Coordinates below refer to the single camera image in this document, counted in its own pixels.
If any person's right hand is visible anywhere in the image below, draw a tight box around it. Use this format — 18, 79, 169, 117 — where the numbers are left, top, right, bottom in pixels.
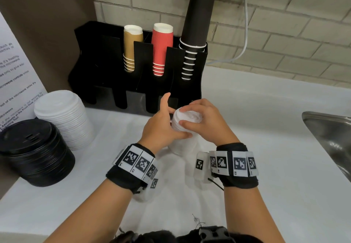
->
178, 98, 241, 147

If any person's left hand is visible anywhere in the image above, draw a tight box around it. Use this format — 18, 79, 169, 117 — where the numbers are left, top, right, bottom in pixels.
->
137, 93, 193, 156

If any black cup and lid organizer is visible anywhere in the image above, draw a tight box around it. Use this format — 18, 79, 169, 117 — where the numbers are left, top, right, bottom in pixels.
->
68, 20, 208, 114

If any stack of black lids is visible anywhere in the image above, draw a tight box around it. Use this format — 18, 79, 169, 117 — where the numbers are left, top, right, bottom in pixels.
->
0, 118, 76, 188

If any person's right forearm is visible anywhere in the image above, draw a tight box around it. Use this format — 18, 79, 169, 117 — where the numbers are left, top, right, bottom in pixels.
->
223, 186, 286, 243

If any person's left forearm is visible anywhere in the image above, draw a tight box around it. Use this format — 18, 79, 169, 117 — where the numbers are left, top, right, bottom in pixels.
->
44, 179, 133, 243

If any right marker wristband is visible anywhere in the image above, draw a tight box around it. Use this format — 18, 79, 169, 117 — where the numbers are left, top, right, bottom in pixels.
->
209, 143, 260, 190

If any marker wristband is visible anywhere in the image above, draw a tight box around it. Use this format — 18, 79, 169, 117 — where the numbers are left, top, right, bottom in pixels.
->
105, 143, 159, 195
209, 143, 260, 190

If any left marker wristband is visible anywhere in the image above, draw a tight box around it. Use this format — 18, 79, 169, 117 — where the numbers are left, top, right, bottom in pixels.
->
105, 143, 159, 195

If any stack of red paper cups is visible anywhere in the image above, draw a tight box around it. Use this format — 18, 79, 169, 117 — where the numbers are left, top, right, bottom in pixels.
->
151, 23, 174, 77

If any stack of gold paper cups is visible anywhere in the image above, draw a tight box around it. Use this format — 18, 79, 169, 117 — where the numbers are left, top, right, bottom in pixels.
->
122, 25, 144, 73

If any stack of black paper cups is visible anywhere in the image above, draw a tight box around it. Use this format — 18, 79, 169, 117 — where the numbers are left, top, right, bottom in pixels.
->
178, 0, 216, 81

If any steel sink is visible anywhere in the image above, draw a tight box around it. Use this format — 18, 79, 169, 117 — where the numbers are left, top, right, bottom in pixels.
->
301, 111, 351, 182

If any microwave safety poster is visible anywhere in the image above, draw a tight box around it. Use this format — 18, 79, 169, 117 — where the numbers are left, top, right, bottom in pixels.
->
0, 11, 48, 139

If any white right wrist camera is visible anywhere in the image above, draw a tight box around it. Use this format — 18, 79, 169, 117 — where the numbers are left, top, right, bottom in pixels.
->
194, 152, 212, 183

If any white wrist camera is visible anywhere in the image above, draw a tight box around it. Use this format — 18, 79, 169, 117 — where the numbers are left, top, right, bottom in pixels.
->
134, 178, 159, 201
194, 152, 212, 183

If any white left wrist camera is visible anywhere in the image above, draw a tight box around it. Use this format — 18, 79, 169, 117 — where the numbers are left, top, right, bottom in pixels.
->
134, 178, 159, 201

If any black right camera cable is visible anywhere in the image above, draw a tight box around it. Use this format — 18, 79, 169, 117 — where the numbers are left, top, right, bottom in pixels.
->
207, 178, 225, 191

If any black chest camera mount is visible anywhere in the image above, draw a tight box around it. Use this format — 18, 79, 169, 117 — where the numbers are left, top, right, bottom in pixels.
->
109, 225, 264, 243

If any white power cable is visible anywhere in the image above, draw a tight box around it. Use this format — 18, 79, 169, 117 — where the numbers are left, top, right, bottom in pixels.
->
206, 0, 249, 65

